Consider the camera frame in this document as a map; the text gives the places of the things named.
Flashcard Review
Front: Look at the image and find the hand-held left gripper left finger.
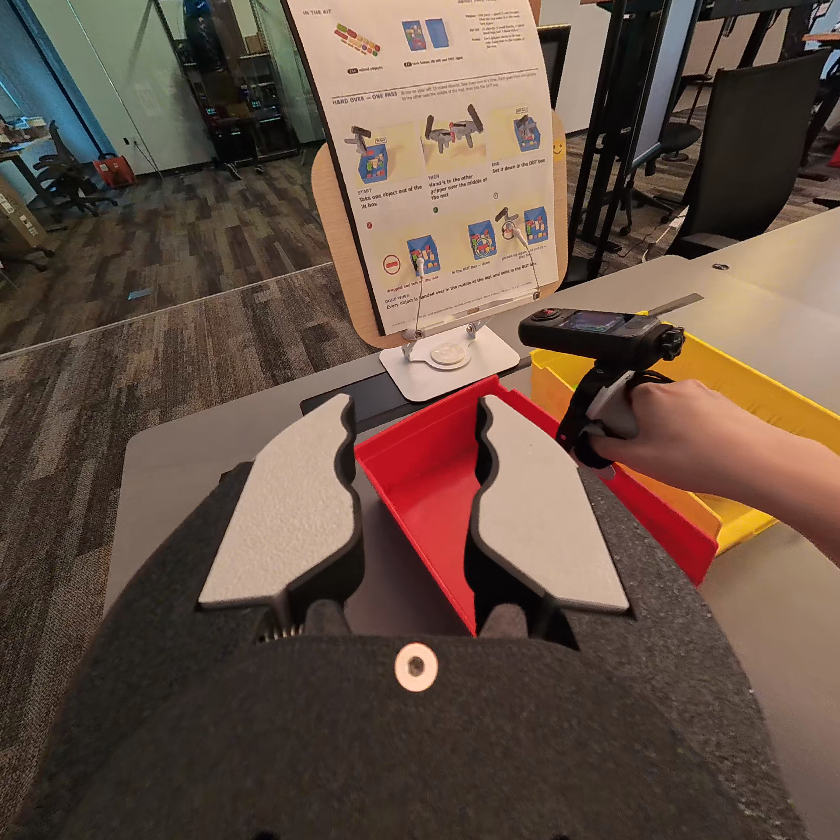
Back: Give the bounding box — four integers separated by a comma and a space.
197, 391, 365, 609

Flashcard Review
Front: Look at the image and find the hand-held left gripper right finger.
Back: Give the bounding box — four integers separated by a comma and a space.
465, 394, 632, 616

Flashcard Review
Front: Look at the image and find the red plastic bin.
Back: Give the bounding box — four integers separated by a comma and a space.
354, 374, 721, 639

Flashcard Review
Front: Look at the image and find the yellow plastic bin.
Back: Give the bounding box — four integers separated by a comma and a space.
529, 311, 840, 559

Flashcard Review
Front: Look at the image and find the person's right forearm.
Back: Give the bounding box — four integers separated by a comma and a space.
745, 410, 840, 569

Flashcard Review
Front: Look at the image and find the person's right hand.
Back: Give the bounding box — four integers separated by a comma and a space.
577, 378, 759, 492

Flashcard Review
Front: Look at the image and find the black mobile whiteboard stand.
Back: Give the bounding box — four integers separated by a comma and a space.
563, 0, 716, 290

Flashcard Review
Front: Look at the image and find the dark framed panel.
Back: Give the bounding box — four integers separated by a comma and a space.
538, 23, 572, 112

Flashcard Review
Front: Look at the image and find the printed instruction sheet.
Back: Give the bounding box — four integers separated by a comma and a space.
282, 0, 563, 337

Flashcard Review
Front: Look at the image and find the orange floor box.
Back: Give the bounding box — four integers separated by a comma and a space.
92, 152, 139, 191

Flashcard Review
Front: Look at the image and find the metal storage shelf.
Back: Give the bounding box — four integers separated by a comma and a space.
172, 0, 304, 179

